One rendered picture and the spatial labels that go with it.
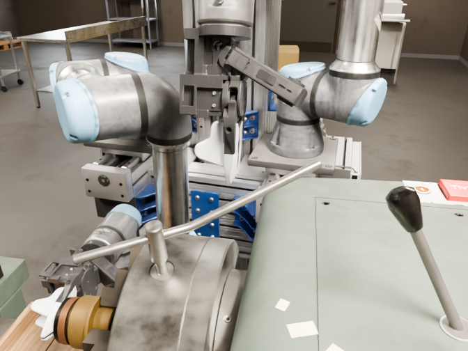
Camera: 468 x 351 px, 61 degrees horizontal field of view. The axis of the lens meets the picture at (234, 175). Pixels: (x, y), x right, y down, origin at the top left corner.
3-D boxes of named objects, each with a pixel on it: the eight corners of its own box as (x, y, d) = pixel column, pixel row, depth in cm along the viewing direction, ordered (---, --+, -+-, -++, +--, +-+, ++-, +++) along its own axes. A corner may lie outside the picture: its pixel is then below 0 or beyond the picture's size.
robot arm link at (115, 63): (157, 102, 116) (152, 54, 110) (109, 108, 111) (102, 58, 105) (146, 92, 126) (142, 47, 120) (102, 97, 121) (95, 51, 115)
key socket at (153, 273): (155, 296, 55) (152, 283, 53) (150, 278, 57) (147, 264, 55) (179, 288, 56) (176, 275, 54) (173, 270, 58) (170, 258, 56)
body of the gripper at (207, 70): (193, 115, 60) (195, 30, 58) (250, 118, 59) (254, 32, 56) (178, 119, 53) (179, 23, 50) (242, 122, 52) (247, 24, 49)
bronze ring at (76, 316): (124, 283, 68) (74, 279, 69) (99, 326, 60) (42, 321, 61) (132, 323, 72) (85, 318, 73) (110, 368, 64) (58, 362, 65)
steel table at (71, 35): (33, 108, 527) (14, 28, 482) (113, 76, 691) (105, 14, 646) (79, 113, 508) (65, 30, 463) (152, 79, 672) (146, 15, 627)
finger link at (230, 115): (226, 150, 57) (228, 88, 55) (238, 150, 57) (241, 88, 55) (219, 155, 52) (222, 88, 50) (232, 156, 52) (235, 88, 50)
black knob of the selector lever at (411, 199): (416, 220, 43) (425, 182, 41) (423, 237, 41) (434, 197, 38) (377, 216, 44) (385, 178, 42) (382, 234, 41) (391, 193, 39)
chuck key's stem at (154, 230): (158, 292, 55) (145, 233, 48) (154, 279, 57) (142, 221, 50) (174, 286, 56) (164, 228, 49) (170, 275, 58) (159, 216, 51)
